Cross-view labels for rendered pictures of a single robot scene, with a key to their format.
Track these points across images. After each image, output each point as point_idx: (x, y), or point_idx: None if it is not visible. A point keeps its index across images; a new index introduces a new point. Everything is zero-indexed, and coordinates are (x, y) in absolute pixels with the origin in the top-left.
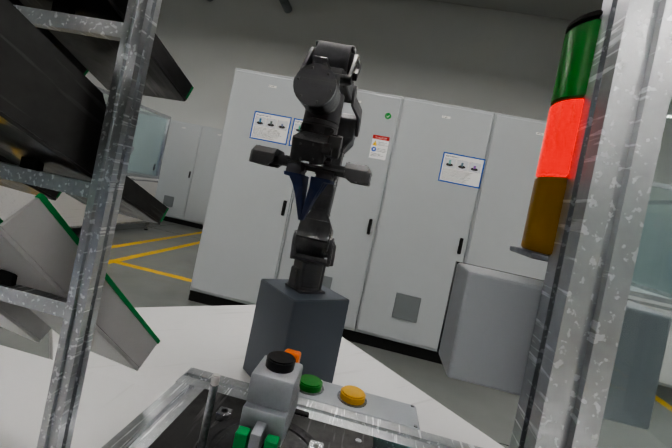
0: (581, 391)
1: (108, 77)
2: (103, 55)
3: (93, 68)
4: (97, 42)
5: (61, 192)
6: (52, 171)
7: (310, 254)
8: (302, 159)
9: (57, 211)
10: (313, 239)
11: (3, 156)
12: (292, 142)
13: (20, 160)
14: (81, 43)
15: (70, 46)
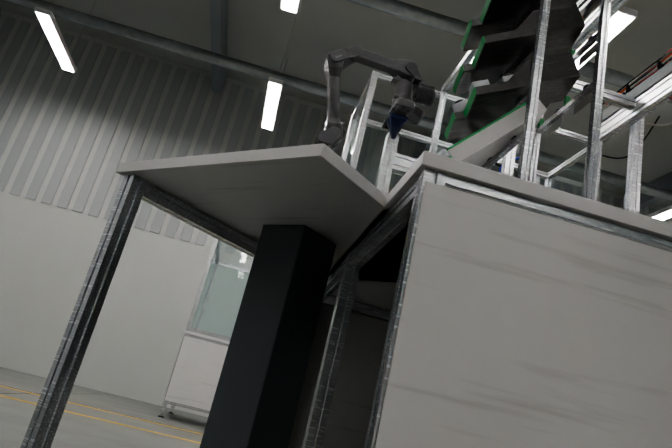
0: None
1: (471, 75)
2: (481, 78)
3: (476, 72)
4: (487, 78)
5: (464, 115)
6: (487, 124)
7: (335, 145)
8: (419, 121)
9: None
10: (342, 137)
11: (496, 113)
12: (423, 114)
13: (493, 117)
14: (488, 73)
15: (488, 69)
